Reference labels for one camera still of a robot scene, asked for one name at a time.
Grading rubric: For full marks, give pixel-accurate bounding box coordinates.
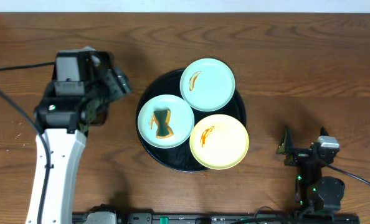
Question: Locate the yellow plate with sauce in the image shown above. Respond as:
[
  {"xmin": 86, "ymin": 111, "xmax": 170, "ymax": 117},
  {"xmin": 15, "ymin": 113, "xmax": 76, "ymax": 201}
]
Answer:
[{"xmin": 189, "ymin": 114, "xmax": 249, "ymax": 170}]

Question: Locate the round black serving tray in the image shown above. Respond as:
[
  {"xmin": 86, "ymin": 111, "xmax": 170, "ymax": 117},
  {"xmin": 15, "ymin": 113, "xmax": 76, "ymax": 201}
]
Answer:
[{"xmin": 136, "ymin": 69, "xmax": 247, "ymax": 172}]

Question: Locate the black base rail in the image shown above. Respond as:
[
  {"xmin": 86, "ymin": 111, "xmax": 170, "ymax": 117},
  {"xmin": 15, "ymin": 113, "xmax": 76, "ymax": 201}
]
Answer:
[{"xmin": 71, "ymin": 204, "xmax": 360, "ymax": 224}]

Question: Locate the mint plate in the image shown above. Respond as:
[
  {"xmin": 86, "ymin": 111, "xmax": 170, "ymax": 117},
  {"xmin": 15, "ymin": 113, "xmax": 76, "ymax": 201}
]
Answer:
[
  {"xmin": 137, "ymin": 95, "xmax": 195, "ymax": 149},
  {"xmin": 179, "ymin": 58, "xmax": 235, "ymax": 112}
]

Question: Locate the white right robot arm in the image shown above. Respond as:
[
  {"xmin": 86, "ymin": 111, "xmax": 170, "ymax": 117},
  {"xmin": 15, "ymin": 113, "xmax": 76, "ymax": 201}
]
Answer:
[{"xmin": 276, "ymin": 127, "xmax": 345, "ymax": 218}]

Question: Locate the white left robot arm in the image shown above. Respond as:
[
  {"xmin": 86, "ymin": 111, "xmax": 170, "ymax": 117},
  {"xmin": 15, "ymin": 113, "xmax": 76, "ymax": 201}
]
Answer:
[{"xmin": 26, "ymin": 47, "xmax": 131, "ymax": 223}]

